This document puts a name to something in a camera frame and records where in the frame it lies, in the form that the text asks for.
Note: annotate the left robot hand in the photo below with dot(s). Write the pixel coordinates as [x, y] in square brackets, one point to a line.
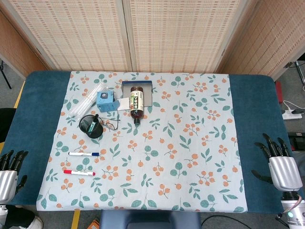
[8, 183]

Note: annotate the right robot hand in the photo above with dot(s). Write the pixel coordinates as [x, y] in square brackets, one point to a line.
[284, 171]

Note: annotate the red marker pen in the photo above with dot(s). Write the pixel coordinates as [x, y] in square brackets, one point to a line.
[79, 173]

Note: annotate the blue capped white pen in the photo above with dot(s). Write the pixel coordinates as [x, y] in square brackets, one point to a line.
[83, 153]

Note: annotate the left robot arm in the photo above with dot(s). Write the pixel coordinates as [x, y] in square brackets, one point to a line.
[2, 209]

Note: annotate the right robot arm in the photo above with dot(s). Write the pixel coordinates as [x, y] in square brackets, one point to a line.
[294, 214]

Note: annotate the black mesh pen holder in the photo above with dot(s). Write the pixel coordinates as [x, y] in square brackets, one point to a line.
[95, 132]

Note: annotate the black equipment box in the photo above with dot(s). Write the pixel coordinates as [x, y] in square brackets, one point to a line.
[297, 142]

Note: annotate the black and white shoe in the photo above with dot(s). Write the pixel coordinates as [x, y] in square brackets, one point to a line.
[34, 223]

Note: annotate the white power strip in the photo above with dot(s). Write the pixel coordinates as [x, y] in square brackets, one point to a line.
[289, 116]

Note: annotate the black chair seat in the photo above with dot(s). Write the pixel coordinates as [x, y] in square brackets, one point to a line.
[6, 124]

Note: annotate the red flat object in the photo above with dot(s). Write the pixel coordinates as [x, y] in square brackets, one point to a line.
[278, 91]

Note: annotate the teal table cover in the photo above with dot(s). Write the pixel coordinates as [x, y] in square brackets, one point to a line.
[35, 107]

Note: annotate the orange small box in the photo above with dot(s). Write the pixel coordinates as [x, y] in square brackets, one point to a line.
[94, 224]

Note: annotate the black tripod stand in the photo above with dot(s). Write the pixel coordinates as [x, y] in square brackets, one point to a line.
[4, 74]

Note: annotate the clear plastic packet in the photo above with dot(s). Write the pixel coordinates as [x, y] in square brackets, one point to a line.
[83, 100]

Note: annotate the thin-rimmed eyeglasses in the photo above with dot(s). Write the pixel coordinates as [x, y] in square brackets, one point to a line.
[110, 126]

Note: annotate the floral print tablecloth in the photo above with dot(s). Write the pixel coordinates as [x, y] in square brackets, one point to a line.
[166, 143]

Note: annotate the light blue carton box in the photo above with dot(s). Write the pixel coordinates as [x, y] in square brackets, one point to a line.
[104, 101]

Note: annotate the dark brown drink bottle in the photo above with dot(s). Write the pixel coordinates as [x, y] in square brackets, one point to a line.
[137, 102]

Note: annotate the grey-blue shallow box tray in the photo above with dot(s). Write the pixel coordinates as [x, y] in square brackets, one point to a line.
[147, 93]

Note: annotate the woven bamboo folding screen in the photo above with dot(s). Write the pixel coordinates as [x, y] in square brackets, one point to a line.
[166, 33]

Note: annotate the metal stand frame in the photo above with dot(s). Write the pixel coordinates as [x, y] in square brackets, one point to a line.
[299, 71]

